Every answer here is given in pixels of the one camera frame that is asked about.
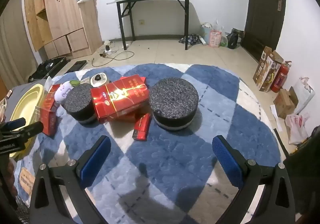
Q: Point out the dark door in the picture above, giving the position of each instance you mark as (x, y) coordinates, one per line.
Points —
(262, 14)

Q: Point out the brown cardboard box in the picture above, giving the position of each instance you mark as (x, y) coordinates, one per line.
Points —
(283, 105)

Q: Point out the black open case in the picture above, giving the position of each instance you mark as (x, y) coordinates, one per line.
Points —
(47, 68)

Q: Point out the pink packet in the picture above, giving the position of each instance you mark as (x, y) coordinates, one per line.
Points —
(215, 38)

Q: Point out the tall black foam cylinder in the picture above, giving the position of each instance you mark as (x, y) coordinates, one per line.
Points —
(78, 104)

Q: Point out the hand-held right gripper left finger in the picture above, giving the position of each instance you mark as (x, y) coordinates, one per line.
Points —
(97, 161)

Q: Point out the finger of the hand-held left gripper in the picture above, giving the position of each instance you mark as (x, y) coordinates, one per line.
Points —
(15, 124)
(32, 129)

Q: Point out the blue white checked rug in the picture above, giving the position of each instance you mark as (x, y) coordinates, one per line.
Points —
(175, 159)

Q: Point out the beige curtain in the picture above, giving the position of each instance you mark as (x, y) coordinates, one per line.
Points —
(15, 44)

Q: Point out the light blue trash bin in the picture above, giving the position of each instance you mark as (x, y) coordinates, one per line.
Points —
(206, 35)

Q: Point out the red fire extinguisher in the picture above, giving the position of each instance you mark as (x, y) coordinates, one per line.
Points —
(281, 79)

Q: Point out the wide black foam cylinder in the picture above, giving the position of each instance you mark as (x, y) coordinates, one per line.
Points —
(175, 96)

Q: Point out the slim red box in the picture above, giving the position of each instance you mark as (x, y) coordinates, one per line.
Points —
(142, 126)

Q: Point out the white paper bag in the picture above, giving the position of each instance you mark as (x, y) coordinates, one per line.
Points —
(305, 94)

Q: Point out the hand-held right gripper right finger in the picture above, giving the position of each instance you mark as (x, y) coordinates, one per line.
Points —
(227, 161)

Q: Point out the white paper roll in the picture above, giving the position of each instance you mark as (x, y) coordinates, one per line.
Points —
(203, 40)

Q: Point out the black flat tray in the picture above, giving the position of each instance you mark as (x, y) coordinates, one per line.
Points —
(76, 65)

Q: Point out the large red gift box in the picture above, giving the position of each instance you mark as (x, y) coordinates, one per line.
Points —
(117, 100)

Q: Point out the black bag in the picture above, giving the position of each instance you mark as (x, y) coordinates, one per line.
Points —
(233, 39)

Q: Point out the person's left hand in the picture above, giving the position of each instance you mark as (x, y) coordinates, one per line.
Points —
(8, 176)

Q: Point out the white power strip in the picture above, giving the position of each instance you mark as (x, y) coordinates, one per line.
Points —
(109, 51)

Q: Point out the plaid cloth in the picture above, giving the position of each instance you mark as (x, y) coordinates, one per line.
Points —
(191, 39)

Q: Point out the wooden wardrobe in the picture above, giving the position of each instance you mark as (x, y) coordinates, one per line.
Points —
(65, 14)

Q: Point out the printed cardboard box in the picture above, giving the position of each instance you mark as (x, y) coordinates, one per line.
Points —
(266, 69)

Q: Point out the purple plush toy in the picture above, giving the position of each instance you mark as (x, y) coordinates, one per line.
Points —
(62, 91)

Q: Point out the clear plastic bag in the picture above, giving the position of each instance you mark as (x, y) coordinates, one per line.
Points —
(223, 40)

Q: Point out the white red plastic bag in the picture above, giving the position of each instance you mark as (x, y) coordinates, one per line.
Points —
(297, 126)

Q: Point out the yellow plastic basin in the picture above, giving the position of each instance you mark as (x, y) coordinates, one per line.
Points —
(25, 104)

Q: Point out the red rectangular box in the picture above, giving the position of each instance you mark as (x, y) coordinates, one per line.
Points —
(48, 120)
(132, 79)
(50, 96)

